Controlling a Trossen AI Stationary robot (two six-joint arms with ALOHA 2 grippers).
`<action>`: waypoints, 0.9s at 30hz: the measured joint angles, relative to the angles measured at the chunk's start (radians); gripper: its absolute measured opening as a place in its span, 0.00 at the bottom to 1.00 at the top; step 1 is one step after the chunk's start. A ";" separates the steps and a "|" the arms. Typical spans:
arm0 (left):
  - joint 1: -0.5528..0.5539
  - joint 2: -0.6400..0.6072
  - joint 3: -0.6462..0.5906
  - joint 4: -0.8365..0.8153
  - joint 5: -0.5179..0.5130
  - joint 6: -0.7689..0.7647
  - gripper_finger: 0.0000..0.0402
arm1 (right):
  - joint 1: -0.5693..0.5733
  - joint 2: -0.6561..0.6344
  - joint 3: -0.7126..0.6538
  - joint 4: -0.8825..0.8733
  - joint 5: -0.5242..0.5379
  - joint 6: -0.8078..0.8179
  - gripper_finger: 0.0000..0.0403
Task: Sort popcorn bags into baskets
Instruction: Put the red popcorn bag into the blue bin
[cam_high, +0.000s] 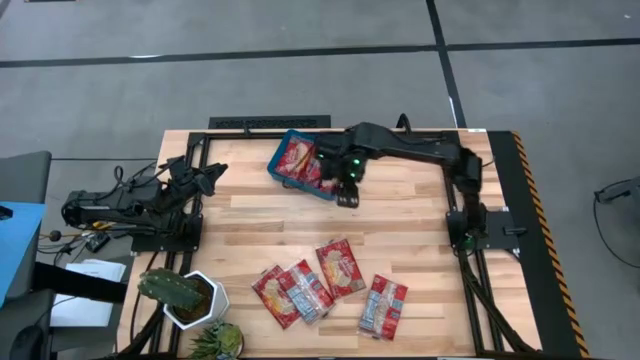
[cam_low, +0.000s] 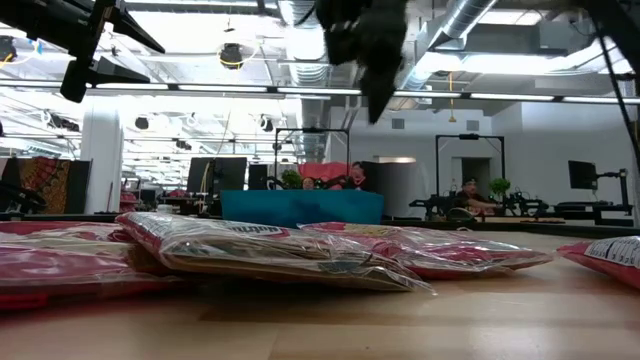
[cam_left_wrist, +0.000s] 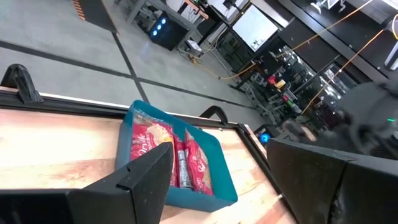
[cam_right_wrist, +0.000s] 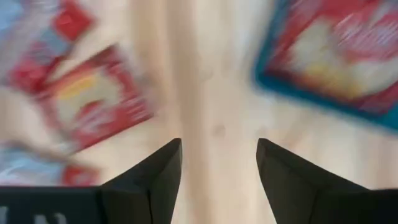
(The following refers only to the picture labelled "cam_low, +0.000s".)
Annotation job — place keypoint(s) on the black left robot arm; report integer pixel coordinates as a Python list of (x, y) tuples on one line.
[(50, 20)]

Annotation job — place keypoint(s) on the red popcorn bag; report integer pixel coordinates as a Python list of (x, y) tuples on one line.
[(610, 257), (260, 255), (65, 275), (60, 234), (450, 255)]

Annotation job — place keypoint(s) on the black metal frame stand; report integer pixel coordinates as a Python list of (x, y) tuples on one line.
[(470, 136), (311, 130)]

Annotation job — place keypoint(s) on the teal fabric basket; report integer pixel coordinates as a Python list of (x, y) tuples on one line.
[(300, 207)]

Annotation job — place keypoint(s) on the small black monitor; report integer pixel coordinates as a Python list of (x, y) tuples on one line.
[(257, 176)]

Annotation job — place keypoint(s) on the black monitor on arm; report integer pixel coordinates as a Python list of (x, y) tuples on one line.
[(581, 175)]

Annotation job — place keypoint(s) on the white pillar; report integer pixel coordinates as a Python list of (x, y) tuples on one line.
[(102, 160)]

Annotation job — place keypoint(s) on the silver smooth ventilation duct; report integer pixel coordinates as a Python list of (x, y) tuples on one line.
[(465, 17)]

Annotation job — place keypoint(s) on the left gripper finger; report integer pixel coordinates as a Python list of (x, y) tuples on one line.
[(140, 30), (117, 72)]

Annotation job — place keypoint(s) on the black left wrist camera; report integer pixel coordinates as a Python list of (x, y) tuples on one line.
[(79, 82)]

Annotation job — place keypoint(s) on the large black monitor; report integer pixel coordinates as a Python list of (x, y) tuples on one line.
[(225, 174)]

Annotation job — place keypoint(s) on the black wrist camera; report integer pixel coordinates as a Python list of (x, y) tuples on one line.
[(342, 45), (79, 82)]

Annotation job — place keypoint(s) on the green potted plant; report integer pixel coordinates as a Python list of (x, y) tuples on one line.
[(500, 186), (291, 179)]

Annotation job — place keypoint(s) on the long light bar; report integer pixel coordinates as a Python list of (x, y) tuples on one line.
[(320, 91)]

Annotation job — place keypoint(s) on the orange patterned cloth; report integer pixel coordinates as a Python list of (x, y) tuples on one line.
[(45, 182)]

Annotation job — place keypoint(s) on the silver ribbed ventilation duct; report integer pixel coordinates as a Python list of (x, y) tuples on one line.
[(299, 30)]

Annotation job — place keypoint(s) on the red cloth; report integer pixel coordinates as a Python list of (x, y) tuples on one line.
[(322, 170)]

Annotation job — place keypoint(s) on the black desk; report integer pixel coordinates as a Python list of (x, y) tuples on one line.
[(590, 206)]

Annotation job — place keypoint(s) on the person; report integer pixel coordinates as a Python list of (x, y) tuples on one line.
[(308, 183), (357, 176), (470, 197)]

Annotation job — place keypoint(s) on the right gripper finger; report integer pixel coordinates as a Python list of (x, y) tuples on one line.
[(379, 90)]

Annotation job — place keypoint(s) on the black background robot arm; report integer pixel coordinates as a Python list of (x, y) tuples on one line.
[(430, 205), (525, 205)]

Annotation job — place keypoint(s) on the black partition panel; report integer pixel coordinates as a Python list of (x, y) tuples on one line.
[(374, 176)]

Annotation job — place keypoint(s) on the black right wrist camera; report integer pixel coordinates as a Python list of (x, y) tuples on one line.
[(342, 45)]

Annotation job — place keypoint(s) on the black dome ceiling camera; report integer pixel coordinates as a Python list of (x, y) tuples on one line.
[(231, 56)]

